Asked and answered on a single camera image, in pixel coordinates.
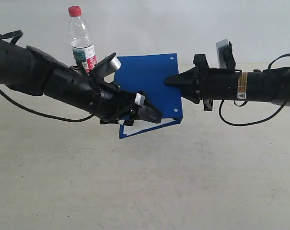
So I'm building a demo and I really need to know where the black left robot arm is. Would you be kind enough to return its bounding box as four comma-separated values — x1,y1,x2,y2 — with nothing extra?
0,30,162,126

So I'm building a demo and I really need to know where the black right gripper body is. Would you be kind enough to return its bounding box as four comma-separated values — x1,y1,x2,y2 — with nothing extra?
193,54,241,111

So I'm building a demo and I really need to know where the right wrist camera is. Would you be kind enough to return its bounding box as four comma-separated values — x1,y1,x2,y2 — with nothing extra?
216,39,236,69

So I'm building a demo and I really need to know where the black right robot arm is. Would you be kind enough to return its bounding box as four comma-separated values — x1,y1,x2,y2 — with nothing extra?
164,54,290,111

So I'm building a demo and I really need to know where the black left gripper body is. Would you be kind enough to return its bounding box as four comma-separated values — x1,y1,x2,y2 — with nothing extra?
94,80,145,125

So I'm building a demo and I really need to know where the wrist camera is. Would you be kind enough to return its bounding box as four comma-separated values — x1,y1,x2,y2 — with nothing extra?
92,52,122,79
216,39,236,69

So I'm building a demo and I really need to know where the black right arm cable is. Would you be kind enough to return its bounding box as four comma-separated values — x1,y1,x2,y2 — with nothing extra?
218,53,290,126

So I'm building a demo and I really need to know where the blue binder folder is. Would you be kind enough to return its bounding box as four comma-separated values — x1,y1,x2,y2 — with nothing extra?
114,53,183,139

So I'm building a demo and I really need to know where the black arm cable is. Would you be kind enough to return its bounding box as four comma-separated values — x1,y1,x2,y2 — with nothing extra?
218,53,290,126
0,30,97,123

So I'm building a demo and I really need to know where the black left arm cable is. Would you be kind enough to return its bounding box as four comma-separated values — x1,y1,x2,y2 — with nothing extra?
0,30,97,123

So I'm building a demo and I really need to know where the clear plastic bottle red cap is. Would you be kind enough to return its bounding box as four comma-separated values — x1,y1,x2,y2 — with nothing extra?
68,6,97,73

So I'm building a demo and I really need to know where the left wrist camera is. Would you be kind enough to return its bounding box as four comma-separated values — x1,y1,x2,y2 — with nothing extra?
92,52,122,79

